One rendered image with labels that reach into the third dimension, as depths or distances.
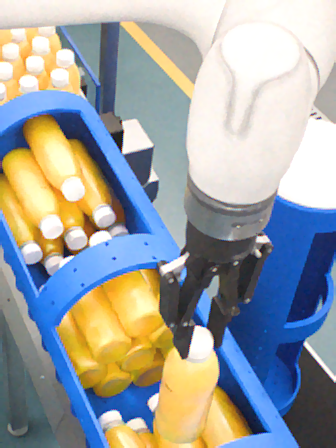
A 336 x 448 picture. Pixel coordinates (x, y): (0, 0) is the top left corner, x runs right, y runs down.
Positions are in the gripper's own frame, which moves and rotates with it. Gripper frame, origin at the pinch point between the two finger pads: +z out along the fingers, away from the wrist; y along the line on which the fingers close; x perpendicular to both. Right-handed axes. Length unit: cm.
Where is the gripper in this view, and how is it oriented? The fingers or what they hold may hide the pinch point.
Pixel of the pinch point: (200, 328)
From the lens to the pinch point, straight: 107.2
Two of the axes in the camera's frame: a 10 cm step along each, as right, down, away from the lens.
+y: 9.2, -2.6, 3.0
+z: -0.6, 6.4, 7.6
